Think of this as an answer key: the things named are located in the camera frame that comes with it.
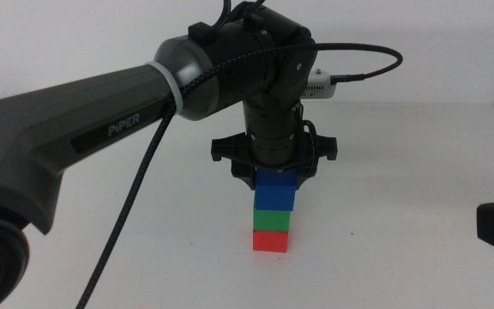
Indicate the blue cube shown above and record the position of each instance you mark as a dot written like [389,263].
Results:
[275,193]

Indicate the left black Piper arm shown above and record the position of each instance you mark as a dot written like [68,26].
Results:
[58,120]

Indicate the green cube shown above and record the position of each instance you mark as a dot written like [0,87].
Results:
[272,221]

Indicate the red cube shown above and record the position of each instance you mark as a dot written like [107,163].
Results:
[270,241]

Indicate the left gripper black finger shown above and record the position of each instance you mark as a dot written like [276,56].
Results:
[245,173]
[306,173]

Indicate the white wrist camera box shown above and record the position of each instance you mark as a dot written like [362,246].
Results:
[321,86]

